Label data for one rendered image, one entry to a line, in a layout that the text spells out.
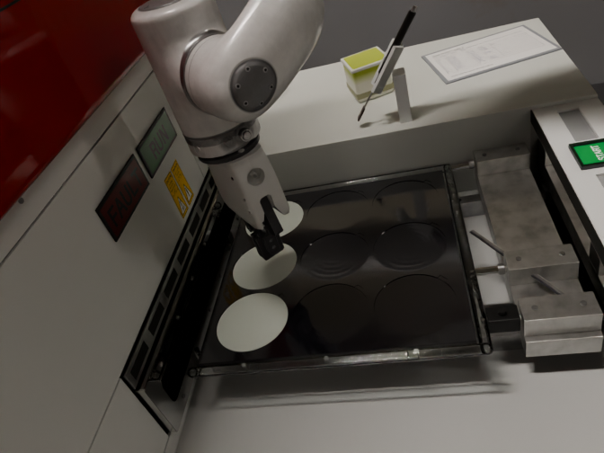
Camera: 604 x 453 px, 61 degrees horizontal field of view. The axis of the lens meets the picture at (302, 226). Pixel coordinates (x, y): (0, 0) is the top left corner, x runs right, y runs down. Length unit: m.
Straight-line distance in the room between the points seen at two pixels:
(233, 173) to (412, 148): 0.40
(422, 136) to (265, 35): 0.46
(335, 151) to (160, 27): 0.45
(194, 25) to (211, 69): 0.06
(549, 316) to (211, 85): 0.43
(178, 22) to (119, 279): 0.30
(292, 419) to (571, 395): 0.33
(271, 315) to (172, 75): 0.34
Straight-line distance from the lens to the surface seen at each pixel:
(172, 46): 0.52
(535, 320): 0.63
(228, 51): 0.46
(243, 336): 0.69
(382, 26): 2.54
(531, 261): 0.69
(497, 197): 0.83
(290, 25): 0.48
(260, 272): 0.76
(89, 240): 0.60
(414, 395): 0.68
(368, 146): 0.88
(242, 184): 0.57
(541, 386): 0.68
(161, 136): 0.77
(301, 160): 0.90
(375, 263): 0.72
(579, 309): 0.64
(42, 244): 0.54
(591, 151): 0.77
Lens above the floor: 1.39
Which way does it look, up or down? 37 degrees down
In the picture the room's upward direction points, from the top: 19 degrees counter-clockwise
